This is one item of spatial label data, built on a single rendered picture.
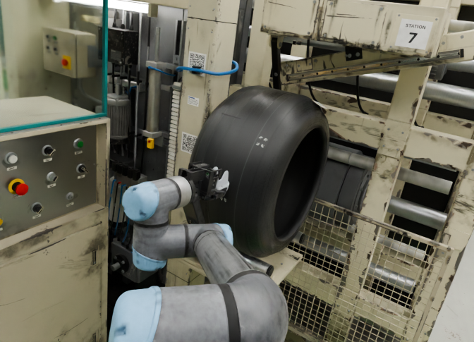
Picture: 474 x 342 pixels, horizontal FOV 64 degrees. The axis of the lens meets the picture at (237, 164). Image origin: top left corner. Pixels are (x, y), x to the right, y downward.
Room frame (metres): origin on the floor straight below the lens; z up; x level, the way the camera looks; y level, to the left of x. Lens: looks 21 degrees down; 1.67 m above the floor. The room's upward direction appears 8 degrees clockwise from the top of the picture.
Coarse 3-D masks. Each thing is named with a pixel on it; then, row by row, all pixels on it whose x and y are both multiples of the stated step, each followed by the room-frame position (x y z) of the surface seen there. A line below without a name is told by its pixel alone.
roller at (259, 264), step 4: (240, 252) 1.12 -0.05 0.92; (244, 256) 1.10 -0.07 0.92; (248, 256) 1.10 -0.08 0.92; (248, 260) 1.09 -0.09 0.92; (252, 260) 1.09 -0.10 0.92; (256, 260) 1.09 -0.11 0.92; (260, 260) 1.09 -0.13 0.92; (252, 264) 1.08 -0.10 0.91; (256, 264) 1.07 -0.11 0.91; (260, 264) 1.07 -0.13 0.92; (264, 264) 1.07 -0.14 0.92; (268, 264) 1.07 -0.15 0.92; (256, 268) 1.07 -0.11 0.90; (260, 268) 1.06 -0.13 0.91; (264, 268) 1.06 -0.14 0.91; (268, 268) 1.06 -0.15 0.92; (272, 268) 1.07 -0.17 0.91; (264, 272) 1.05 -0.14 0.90; (268, 272) 1.05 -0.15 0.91; (272, 272) 1.07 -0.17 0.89
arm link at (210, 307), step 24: (168, 288) 0.38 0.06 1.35; (192, 288) 0.38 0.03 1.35; (216, 288) 0.39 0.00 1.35; (120, 312) 0.33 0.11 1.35; (144, 312) 0.33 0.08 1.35; (168, 312) 0.34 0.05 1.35; (192, 312) 0.34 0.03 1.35; (216, 312) 0.35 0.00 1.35; (120, 336) 0.31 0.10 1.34; (144, 336) 0.31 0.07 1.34; (168, 336) 0.31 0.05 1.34; (192, 336) 0.32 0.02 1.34; (216, 336) 0.33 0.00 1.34; (240, 336) 0.33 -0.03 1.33
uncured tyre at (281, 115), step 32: (256, 96) 1.19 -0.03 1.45; (288, 96) 1.20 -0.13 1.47; (224, 128) 1.09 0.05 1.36; (256, 128) 1.06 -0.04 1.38; (288, 128) 1.07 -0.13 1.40; (320, 128) 1.25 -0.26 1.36; (192, 160) 1.09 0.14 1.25; (224, 160) 1.03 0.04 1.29; (256, 160) 0.99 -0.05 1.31; (288, 160) 1.04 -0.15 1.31; (320, 160) 1.36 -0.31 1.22; (256, 192) 0.97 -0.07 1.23; (288, 192) 1.44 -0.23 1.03; (256, 224) 0.97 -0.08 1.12; (288, 224) 1.32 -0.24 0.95; (256, 256) 1.06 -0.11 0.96
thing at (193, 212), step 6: (198, 198) 0.84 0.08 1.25; (192, 204) 0.82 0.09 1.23; (198, 204) 0.84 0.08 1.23; (186, 210) 0.85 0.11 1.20; (192, 210) 0.83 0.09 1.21; (198, 210) 0.84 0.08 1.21; (186, 216) 0.86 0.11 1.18; (192, 216) 0.85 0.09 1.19; (198, 216) 0.84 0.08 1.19; (192, 222) 0.85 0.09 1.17; (198, 222) 0.84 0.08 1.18; (204, 222) 0.86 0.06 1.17
